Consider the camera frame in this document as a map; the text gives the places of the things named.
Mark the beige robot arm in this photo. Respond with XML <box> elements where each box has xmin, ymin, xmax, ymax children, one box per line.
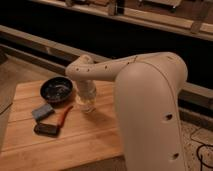
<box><xmin>65</xmin><ymin>52</ymin><xmax>188</xmax><ymax>171</ymax></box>

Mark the black cable on floor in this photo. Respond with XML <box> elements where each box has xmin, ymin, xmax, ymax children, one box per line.
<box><xmin>189</xmin><ymin>127</ymin><xmax>213</xmax><ymax>170</ymax></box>

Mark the blue-grey sponge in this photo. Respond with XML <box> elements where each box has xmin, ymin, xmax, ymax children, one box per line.
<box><xmin>32</xmin><ymin>104</ymin><xmax>54</xmax><ymax>121</ymax></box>

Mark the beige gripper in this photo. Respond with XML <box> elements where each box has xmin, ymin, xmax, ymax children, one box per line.
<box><xmin>75</xmin><ymin>88</ymin><xmax>96</xmax><ymax>113</ymax></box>

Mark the orange-handled black brush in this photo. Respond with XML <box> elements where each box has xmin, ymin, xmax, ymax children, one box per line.
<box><xmin>34</xmin><ymin>106</ymin><xmax>73</xmax><ymax>137</ymax></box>

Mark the black ceramic bowl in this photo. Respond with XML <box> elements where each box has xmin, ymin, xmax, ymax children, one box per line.
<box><xmin>40</xmin><ymin>77</ymin><xmax>73</xmax><ymax>103</ymax></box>

